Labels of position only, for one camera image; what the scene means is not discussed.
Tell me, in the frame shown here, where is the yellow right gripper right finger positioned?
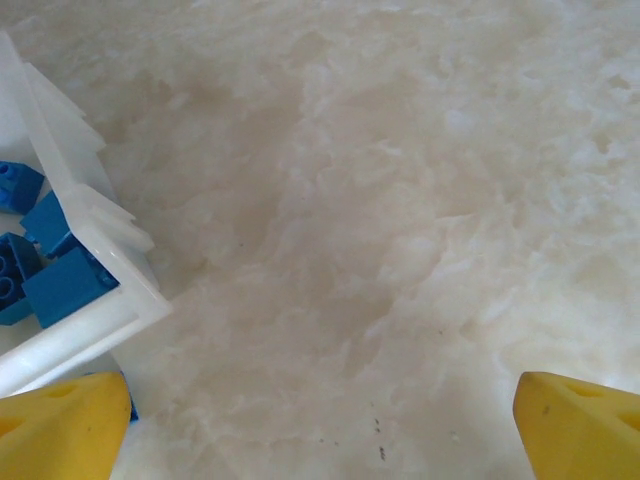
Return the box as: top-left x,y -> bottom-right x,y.
516,371 -> 640,480

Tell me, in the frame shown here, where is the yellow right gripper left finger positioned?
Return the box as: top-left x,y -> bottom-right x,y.
0,371 -> 133,480

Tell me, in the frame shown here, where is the white plastic bin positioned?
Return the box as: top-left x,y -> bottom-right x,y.
0,29 -> 175,400

